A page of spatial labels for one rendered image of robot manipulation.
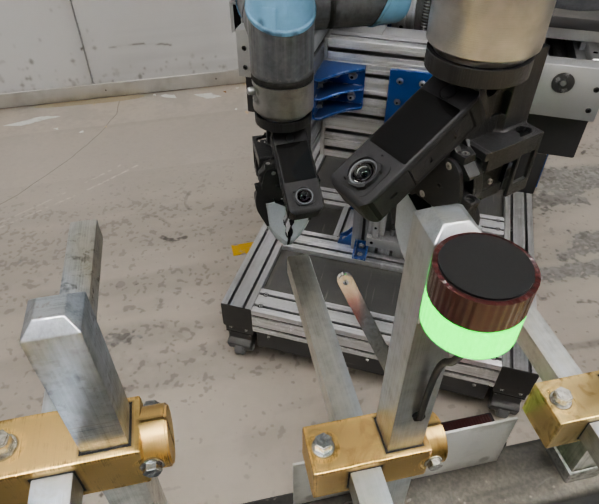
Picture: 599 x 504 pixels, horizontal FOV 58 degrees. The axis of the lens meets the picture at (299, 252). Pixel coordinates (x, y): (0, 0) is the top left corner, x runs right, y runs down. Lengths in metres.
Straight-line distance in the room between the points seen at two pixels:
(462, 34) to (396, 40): 0.78
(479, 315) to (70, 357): 0.24
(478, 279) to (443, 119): 0.13
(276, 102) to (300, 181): 0.10
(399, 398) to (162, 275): 1.57
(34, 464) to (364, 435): 0.29
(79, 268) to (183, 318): 1.23
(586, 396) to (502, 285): 0.34
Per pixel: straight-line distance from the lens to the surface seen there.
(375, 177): 0.37
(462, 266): 0.32
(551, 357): 0.68
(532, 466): 0.78
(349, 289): 0.49
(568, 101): 1.02
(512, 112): 0.44
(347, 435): 0.55
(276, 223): 0.76
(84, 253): 0.62
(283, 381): 1.63
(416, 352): 0.42
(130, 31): 3.06
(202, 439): 1.56
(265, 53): 0.63
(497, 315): 0.31
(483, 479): 0.75
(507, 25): 0.37
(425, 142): 0.38
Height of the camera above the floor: 1.35
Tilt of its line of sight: 42 degrees down
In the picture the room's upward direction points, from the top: straight up
